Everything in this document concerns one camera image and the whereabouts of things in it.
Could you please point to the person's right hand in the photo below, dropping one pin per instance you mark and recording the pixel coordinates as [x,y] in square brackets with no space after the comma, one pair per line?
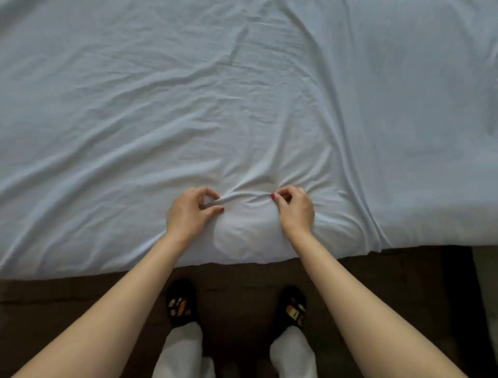
[296,216]

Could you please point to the person's left hand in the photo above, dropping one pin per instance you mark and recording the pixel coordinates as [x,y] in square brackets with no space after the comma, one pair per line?
[186,216]

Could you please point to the person's left thumb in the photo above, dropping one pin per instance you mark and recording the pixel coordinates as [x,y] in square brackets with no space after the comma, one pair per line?
[212,213]

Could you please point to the person's right thumb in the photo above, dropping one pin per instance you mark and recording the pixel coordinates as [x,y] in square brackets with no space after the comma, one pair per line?
[278,204]

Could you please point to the light blue bed sheet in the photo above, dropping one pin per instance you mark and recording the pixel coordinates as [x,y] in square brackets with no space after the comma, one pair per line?
[249,117]

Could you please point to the person's left forearm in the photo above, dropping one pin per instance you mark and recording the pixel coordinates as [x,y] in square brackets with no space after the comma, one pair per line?
[105,311]

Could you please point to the person's right forearm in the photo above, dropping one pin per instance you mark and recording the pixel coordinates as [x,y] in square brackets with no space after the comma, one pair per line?
[362,311]

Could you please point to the black patterned left slipper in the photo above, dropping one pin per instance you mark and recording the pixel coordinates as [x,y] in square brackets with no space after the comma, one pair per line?
[180,305]

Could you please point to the black patterned slipper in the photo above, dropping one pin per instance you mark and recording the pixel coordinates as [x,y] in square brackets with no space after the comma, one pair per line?
[291,309]
[180,305]

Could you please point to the black patterned right slipper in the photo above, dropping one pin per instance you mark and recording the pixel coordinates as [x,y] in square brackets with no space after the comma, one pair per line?
[291,309]

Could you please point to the white left trouser leg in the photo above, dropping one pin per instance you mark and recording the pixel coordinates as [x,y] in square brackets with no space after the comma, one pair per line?
[183,352]

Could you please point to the white trouser leg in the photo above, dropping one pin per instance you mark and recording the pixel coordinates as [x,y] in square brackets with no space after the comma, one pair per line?
[291,356]
[183,352]

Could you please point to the white right trouser leg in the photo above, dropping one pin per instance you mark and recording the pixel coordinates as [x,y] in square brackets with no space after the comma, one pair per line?
[291,356]

